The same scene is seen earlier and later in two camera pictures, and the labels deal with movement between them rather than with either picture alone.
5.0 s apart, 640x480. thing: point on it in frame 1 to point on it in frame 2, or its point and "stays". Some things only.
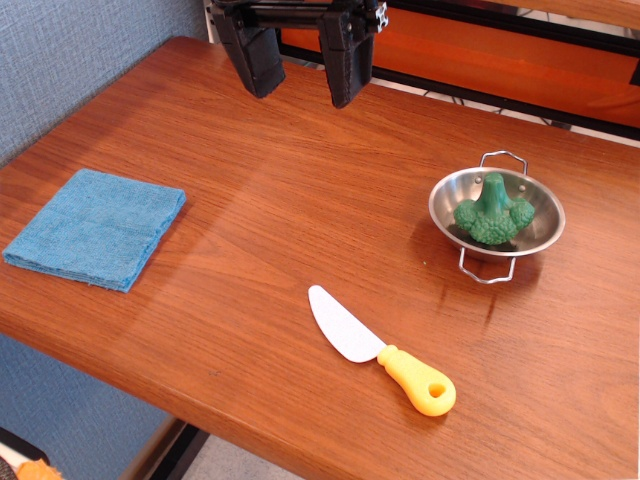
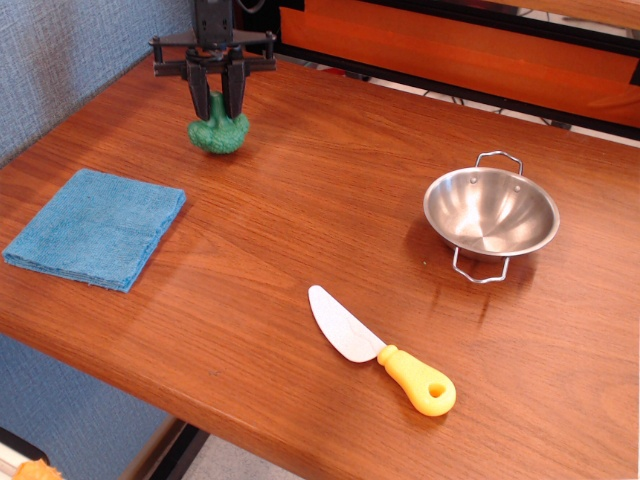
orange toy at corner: [36, 470] stays
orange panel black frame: [571, 62] stays
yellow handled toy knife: [351, 340] stays
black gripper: [347, 29] to [212, 36]
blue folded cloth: [96, 228] stays
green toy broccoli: [494, 217] to [219, 133]
